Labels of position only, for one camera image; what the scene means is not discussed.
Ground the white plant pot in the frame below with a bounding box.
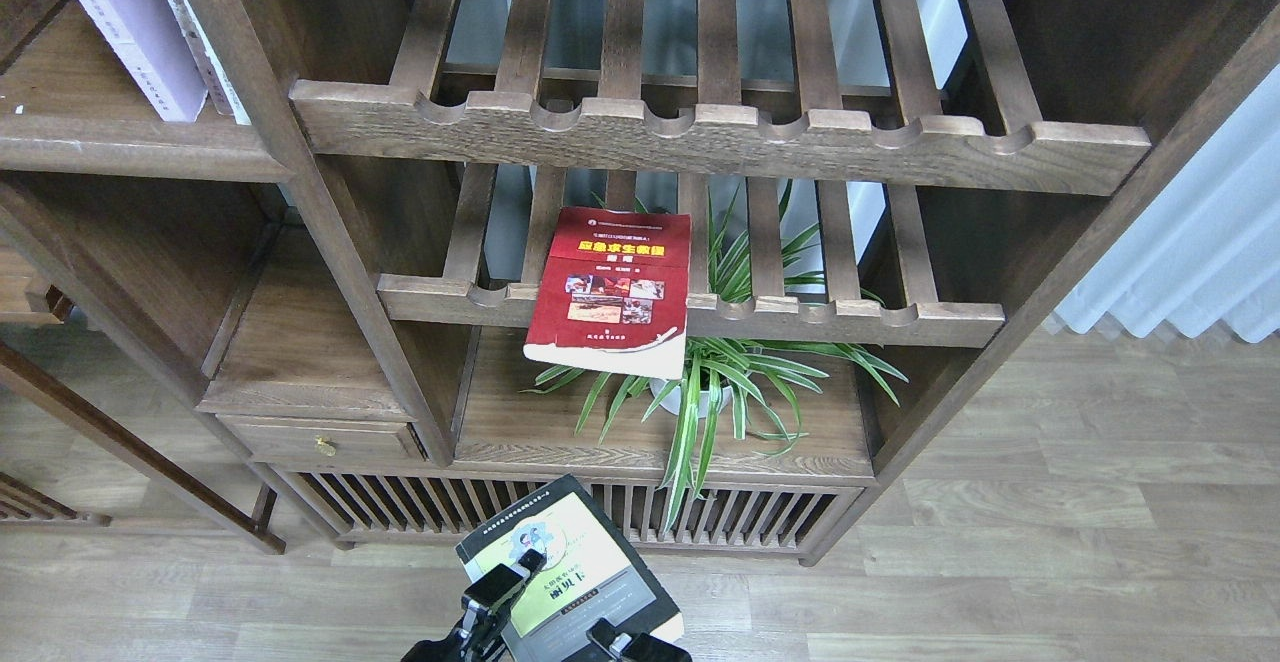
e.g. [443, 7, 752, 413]
[649, 374, 733, 417]

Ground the green spider plant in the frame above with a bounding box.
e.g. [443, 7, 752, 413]
[522, 184, 909, 530]

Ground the dark wooden bookshelf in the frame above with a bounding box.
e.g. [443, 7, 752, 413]
[3, 0, 1277, 565]

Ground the white book upright on shelf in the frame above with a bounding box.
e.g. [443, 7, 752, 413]
[166, 0, 251, 125]

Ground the brass drawer knob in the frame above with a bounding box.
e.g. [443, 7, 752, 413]
[314, 437, 338, 457]

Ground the white curtain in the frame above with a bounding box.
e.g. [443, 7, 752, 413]
[1044, 70, 1279, 343]

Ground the wooden furniture at left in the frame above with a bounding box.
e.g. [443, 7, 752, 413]
[0, 242, 287, 554]

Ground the red cover book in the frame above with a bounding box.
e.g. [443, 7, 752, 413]
[524, 207, 691, 380]

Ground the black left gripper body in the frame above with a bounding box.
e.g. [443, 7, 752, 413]
[401, 606, 509, 661]

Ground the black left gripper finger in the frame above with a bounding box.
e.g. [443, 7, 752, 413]
[462, 549, 547, 624]

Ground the yellow and black book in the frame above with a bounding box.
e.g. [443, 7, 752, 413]
[456, 475, 684, 661]

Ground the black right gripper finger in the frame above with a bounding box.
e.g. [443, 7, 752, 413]
[588, 618, 692, 662]

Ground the white and purple book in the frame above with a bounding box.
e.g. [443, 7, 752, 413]
[78, 0, 207, 123]

